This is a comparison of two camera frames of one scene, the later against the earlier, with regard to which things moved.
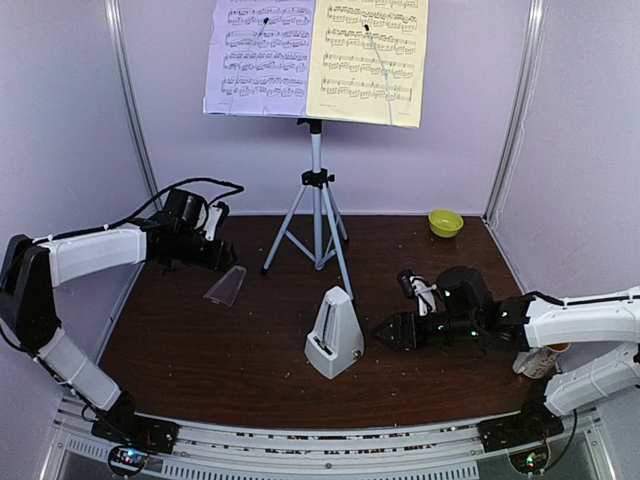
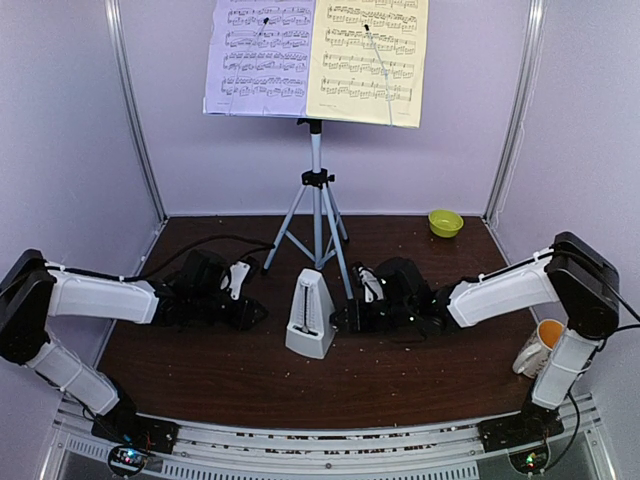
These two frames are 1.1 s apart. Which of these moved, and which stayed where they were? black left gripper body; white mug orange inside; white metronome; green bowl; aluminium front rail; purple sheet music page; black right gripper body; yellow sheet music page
Moved: white metronome; black right gripper body; black left gripper body
Stayed: yellow sheet music page; green bowl; white mug orange inside; aluminium front rail; purple sheet music page
